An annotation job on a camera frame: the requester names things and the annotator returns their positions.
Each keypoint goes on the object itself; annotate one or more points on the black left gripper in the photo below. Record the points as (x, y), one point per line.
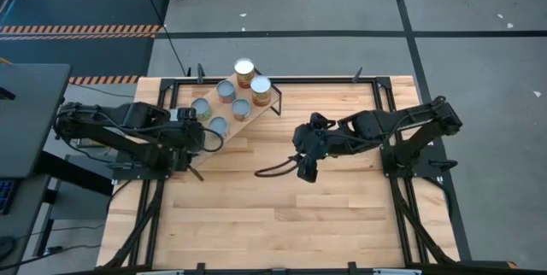
(188, 138)

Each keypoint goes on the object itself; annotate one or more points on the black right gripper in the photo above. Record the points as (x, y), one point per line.
(312, 144)

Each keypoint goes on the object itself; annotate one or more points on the green peas can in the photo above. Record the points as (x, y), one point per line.
(201, 107)

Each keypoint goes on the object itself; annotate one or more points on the teal carrots can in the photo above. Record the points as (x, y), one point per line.
(219, 124)

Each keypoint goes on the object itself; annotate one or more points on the teal and pink can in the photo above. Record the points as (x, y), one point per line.
(225, 90)

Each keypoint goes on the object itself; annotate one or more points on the oranges can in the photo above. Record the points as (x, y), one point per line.
(241, 107)

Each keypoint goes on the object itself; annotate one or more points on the tall orange corn can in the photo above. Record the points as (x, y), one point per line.
(260, 85)
(244, 68)

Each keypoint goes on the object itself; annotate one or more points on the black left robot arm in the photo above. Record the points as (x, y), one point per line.
(128, 115)

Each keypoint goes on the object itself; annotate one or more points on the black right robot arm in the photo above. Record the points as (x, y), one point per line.
(384, 125)

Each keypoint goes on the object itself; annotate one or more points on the wooden shelf with black legs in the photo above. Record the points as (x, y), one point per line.
(258, 112)

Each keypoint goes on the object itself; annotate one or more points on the black hazard striped floor mat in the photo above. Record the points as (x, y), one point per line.
(85, 53)

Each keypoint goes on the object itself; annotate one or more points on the grey desk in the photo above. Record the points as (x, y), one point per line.
(30, 117)

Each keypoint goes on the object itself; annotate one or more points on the keyboard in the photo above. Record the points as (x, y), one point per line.
(5, 196)

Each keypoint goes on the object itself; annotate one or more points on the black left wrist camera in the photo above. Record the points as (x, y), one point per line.
(187, 114)

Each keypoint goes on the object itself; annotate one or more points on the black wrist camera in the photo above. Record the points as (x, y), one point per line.
(187, 114)
(318, 120)

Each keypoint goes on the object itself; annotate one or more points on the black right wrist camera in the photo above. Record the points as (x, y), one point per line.
(318, 120)

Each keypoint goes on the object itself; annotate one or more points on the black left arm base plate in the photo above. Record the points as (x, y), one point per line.
(128, 173)

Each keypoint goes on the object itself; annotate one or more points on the black table frame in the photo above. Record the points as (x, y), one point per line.
(320, 80)

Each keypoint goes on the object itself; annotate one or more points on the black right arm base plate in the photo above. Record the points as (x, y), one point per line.
(427, 170)

